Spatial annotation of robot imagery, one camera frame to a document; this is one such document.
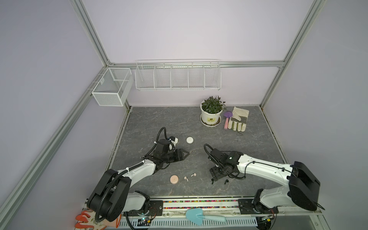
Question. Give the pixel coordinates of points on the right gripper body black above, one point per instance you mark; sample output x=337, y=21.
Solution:
x=216, y=172

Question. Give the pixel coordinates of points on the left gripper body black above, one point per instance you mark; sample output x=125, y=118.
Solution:
x=175, y=156

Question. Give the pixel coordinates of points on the white earbud charging case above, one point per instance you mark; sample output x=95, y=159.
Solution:
x=189, y=140

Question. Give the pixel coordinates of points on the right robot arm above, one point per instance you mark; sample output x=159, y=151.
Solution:
x=298, y=186

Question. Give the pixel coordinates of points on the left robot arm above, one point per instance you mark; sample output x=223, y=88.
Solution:
x=111, y=196

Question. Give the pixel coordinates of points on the pink earbud charging case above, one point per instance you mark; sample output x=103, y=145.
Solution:
x=174, y=179

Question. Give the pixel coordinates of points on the white plant saucer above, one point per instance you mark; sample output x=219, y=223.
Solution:
x=211, y=124

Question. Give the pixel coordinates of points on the teal garden trowel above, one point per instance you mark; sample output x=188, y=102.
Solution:
x=197, y=216

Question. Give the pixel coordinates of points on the potted green plant white pot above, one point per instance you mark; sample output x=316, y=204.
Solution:
x=211, y=108

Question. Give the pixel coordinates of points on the purple pink garden trowel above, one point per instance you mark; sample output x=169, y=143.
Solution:
x=227, y=115

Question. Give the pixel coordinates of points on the white mesh box basket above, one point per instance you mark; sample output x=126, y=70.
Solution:
x=113, y=87

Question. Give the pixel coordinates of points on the orange white work glove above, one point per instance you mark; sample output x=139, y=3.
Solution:
x=86, y=221

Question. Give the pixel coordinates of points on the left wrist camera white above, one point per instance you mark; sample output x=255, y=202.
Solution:
x=173, y=140

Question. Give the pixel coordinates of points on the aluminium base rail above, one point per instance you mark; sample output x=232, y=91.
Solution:
x=227, y=206

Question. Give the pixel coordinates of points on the long white wire basket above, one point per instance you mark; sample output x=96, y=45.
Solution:
x=195, y=74

